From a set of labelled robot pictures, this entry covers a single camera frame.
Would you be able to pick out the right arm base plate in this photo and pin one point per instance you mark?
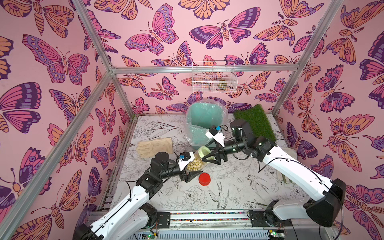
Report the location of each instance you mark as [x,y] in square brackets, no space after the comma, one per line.
[260,218]

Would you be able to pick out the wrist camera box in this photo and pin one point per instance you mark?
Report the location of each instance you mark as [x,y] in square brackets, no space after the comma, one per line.
[184,159]
[215,133]

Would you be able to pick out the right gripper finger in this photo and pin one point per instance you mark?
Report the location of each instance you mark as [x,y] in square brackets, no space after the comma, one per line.
[215,158]
[213,144]

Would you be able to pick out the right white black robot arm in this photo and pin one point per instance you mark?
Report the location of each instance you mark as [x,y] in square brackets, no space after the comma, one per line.
[325,196]

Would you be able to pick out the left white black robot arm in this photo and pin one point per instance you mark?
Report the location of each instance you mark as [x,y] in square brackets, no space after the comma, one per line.
[134,211]

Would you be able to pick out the green lid peanut jar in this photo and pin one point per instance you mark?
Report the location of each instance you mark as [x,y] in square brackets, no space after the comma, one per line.
[196,165]

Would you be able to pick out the mint green trash bin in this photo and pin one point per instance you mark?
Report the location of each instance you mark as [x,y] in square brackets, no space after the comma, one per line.
[204,115]

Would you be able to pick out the left beige cloth glove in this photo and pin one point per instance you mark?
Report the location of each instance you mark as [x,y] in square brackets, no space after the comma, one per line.
[148,149]

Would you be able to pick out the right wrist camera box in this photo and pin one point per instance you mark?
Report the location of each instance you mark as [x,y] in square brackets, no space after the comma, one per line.
[215,133]

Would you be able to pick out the green object in basket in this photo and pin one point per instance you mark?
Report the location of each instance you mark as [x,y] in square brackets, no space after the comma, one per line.
[222,85]

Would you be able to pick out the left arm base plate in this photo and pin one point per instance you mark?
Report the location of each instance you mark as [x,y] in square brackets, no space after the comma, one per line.
[160,220]

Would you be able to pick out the red jar lid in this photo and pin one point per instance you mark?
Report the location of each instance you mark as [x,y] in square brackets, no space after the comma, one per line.
[204,179]

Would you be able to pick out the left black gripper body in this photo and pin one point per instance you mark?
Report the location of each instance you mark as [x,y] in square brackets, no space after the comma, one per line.
[171,171]

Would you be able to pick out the light green jar lid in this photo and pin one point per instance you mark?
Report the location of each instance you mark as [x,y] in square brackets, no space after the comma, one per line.
[203,151]

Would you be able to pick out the white wire wall basket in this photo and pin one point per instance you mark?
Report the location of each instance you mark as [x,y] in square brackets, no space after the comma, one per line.
[205,78]

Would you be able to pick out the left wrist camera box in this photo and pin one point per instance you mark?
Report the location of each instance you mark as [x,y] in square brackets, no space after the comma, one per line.
[184,159]

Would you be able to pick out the green artificial grass mat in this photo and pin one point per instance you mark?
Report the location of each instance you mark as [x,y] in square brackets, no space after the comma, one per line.
[258,120]

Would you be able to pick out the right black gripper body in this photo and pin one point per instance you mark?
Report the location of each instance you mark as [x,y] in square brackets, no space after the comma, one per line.
[221,149]

